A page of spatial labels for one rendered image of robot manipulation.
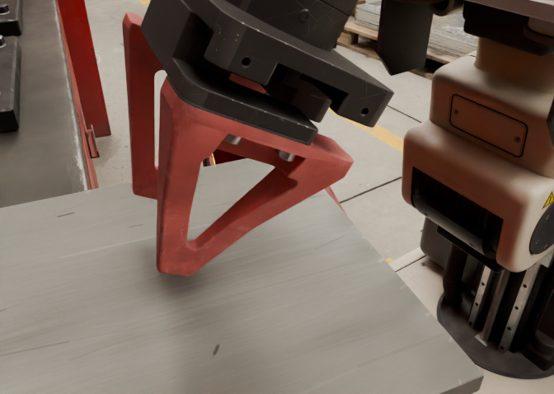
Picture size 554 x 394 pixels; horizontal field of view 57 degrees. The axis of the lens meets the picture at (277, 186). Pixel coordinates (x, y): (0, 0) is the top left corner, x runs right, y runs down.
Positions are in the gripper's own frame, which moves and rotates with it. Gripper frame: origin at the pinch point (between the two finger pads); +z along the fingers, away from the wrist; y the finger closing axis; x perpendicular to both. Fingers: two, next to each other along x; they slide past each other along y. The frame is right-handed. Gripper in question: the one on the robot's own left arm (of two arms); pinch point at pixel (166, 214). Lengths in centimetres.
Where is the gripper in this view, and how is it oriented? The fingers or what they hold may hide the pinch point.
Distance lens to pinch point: 22.2
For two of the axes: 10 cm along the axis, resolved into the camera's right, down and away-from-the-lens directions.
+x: 8.1, 2.2, 5.5
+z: -4.6, 8.2, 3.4
